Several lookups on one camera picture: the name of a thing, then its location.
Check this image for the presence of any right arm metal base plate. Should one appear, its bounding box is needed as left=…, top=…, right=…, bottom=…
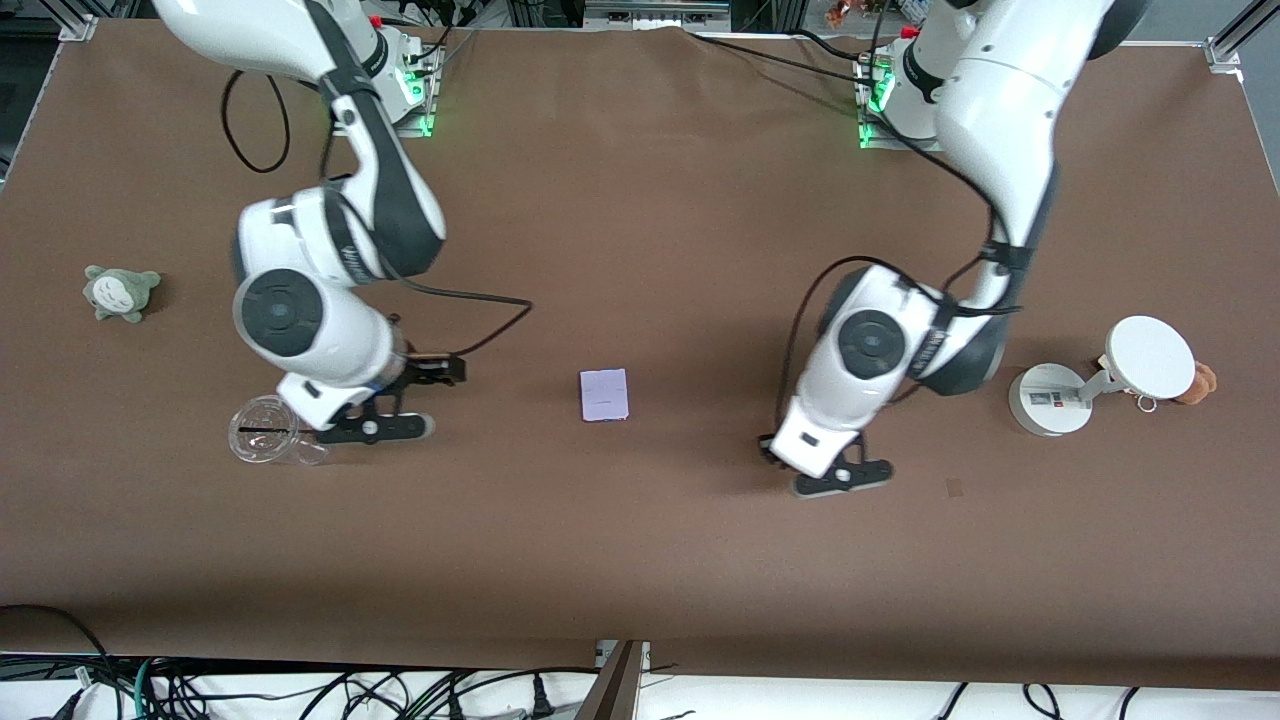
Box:
left=385, top=45, right=438, bottom=139

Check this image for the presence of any brown bear plush keychain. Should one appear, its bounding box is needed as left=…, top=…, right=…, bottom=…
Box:
left=1135, top=362, right=1219, bottom=414

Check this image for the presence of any clear plastic cup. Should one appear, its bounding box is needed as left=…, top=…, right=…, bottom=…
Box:
left=227, top=394, right=332, bottom=467

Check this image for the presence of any grey metal box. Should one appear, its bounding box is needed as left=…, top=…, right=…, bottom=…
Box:
left=585, top=0, right=733, bottom=31

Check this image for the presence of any short black base cable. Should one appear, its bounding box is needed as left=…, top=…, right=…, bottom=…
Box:
left=795, top=28, right=873, bottom=65

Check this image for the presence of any brown table cover sheet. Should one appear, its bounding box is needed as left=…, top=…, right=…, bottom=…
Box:
left=0, top=18, right=1280, bottom=691

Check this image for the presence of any grey Totoro plush toy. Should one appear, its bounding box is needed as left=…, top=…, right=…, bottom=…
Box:
left=83, top=264, right=163, bottom=324

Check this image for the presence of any grey brown support beam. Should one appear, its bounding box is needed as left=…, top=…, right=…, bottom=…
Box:
left=573, top=642, right=646, bottom=720

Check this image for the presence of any black right base cable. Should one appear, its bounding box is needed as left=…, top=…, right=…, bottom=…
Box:
left=385, top=0, right=481, bottom=61

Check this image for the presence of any white round desk lamp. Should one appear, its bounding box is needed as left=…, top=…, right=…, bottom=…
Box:
left=1007, top=315, right=1197, bottom=439

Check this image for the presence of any aluminium frame extrusion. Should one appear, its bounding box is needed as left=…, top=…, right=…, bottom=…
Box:
left=1215, top=0, right=1280, bottom=56

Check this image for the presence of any black floor cable arc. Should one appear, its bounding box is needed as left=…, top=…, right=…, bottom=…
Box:
left=0, top=604, right=123, bottom=720

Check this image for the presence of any long black base cable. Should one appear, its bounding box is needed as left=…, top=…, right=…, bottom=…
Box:
left=685, top=33, right=886, bottom=89

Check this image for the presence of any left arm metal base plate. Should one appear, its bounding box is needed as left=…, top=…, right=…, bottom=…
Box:
left=857, top=58, right=946, bottom=153

